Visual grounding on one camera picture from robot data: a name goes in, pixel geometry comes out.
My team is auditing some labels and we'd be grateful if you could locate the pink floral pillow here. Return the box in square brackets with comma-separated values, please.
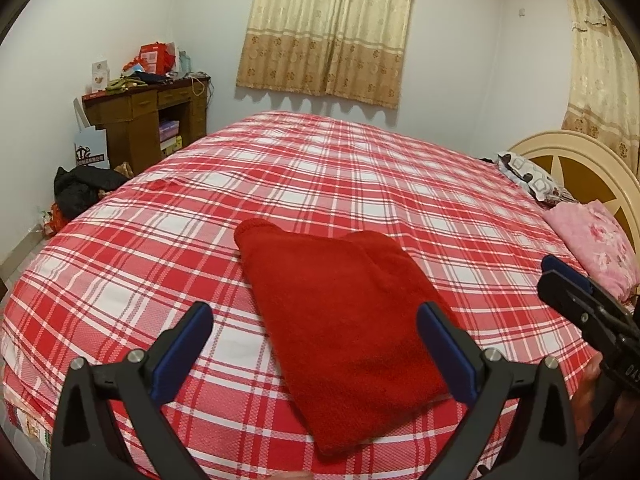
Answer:
[542, 200, 640, 301]

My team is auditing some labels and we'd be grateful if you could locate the bed with red plaid sheet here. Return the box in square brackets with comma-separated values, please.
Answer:
[0, 110, 640, 480]

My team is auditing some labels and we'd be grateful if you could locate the beige window curtain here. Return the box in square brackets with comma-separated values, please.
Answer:
[236, 0, 417, 110]

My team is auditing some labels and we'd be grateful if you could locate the long beige curtain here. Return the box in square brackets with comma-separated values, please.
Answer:
[561, 0, 640, 161]

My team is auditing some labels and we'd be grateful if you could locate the white grey patterned pillow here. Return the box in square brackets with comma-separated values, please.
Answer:
[495, 152, 581, 206]

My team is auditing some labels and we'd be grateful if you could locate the white greeting card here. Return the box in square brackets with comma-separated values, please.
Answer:
[91, 61, 111, 92]

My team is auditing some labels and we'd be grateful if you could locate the brown wooden desk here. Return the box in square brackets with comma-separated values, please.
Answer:
[81, 76, 210, 171]

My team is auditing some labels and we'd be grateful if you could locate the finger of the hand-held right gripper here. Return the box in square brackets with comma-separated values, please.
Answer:
[537, 270, 608, 333]
[541, 255, 628, 313]

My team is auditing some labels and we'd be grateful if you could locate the red knitted sweater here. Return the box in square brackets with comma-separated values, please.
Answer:
[234, 217, 466, 456]

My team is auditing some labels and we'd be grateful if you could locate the person's right hand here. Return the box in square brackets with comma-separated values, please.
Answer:
[572, 352, 640, 441]

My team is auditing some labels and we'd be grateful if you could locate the white paper bag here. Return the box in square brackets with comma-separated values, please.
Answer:
[73, 97, 111, 171]

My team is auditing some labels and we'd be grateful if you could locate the stack of books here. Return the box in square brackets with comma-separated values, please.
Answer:
[159, 120, 182, 153]

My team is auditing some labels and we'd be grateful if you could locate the red gift box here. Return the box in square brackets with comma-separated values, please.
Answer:
[137, 42, 177, 77]

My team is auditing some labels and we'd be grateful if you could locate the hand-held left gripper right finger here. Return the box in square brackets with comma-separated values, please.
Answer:
[417, 302, 581, 480]

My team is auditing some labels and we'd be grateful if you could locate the black clothes pile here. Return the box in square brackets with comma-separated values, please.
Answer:
[53, 166, 128, 221]

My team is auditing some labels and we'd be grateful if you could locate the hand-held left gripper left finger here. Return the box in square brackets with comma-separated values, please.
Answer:
[50, 301, 213, 480]

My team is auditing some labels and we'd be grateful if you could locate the cream wooden headboard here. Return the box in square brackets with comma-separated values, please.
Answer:
[507, 129, 640, 291]

